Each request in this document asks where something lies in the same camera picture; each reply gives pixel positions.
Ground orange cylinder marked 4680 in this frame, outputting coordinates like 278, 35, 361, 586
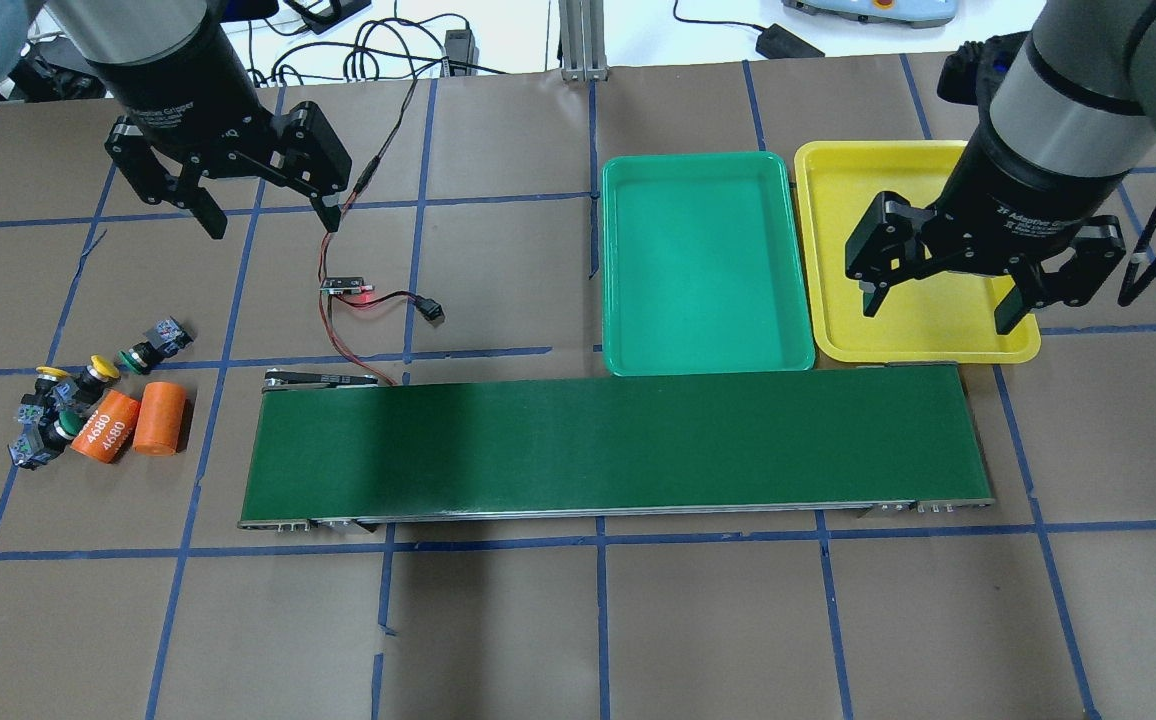
69, 389, 142, 463

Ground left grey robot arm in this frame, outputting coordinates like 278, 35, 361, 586
0, 1, 351, 240

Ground green push button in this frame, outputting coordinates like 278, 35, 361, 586
117, 316, 194, 374
7, 406, 84, 470

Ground green plastic tray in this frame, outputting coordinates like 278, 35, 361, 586
601, 151, 816, 377

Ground yellow plastic tray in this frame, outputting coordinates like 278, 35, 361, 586
794, 141, 1042, 364

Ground green conveyor belt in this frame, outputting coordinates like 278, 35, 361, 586
238, 364, 994, 530

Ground red black power cable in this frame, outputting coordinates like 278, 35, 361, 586
316, 70, 447, 386

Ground aluminium frame post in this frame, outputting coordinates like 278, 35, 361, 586
558, 0, 609, 82

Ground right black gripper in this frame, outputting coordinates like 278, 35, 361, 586
846, 126, 1126, 334

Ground black power adapter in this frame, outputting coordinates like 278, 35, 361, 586
755, 24, 825, 59

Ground small controller circuit board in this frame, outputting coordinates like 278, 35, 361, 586
321, 275, 373, 296

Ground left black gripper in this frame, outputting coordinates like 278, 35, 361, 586
88, 10, 351, 240

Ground blue teach pendant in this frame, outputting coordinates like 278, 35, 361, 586
781, 0, 959, 29

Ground plain orange cylinder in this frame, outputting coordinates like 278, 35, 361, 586
133, 381, 188, 457

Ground yellow push button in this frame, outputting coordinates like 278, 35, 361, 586
51, 355, 123, 415
15, 366, 71, 426

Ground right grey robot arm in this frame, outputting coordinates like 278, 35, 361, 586
846, 1, 1156, 334

